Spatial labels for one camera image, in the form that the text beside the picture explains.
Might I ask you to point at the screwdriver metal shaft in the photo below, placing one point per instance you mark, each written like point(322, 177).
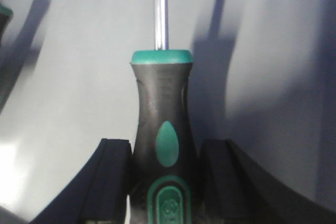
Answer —
point(6, 16)
point(165, 185)

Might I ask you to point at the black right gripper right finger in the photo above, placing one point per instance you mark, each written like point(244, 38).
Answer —
point(238, 190)

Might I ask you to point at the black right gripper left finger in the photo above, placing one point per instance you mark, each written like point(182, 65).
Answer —
point(98, 193)

